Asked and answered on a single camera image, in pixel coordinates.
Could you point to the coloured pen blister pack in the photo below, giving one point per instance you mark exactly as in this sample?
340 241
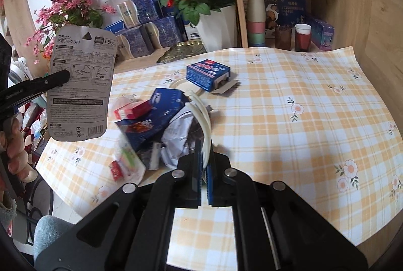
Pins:
129 157

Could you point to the blue printed packet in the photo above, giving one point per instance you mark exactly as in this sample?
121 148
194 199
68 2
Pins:
138 131

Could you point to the brown glass cup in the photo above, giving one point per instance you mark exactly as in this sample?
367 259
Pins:
283 38

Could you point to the stack of pastel cups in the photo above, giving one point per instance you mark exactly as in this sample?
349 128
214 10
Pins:
255 16

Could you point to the person's left leg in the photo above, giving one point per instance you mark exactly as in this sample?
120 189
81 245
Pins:
50 233

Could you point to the white flower pot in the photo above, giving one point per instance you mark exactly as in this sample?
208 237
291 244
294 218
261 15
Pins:
217 28

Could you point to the dark blue printed box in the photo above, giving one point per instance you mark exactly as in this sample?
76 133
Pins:
289 9

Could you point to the gold leaf tray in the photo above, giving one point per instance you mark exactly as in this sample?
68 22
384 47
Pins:
179 52

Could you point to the white paper bowl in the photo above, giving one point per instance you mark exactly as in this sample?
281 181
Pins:
204 126

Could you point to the orange flowers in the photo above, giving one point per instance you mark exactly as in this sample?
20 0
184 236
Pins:
48 52

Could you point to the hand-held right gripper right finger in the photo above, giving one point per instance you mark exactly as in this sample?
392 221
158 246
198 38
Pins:
210 186

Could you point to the blue gold gift box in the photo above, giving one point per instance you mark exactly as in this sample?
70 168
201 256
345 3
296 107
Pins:
135 41
167 30
146 6

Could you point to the checked floral tablecloth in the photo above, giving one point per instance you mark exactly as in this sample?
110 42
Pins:
283 132

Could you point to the white fan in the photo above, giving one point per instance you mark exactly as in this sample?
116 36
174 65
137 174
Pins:
20 68

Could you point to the light blue purple box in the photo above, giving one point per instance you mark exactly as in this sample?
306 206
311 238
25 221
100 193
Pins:
322 35

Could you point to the red white small box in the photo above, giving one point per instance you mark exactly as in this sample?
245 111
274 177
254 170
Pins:
132 110

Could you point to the black box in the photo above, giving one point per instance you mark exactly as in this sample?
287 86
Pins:
146 154

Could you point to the person's left hand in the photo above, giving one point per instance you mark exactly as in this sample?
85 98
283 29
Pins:
14 148

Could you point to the small blue white carton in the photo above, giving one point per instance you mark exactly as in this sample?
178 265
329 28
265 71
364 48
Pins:
190 31

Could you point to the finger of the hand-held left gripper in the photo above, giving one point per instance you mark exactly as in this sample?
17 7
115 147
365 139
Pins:
53 79

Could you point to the pile of assorted clutter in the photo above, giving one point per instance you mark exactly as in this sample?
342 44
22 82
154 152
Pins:
34 126

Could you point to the blue box with red label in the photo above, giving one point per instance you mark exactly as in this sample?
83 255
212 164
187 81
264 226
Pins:
204 74

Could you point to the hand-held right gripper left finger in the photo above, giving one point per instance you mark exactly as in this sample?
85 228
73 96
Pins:
197 176

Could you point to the red cup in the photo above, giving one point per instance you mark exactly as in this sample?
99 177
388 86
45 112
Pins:
303 41

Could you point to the grey packaging card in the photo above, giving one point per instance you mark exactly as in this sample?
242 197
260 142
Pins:
82 107

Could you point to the wooden sideboard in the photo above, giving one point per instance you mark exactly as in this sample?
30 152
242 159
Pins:
138 62

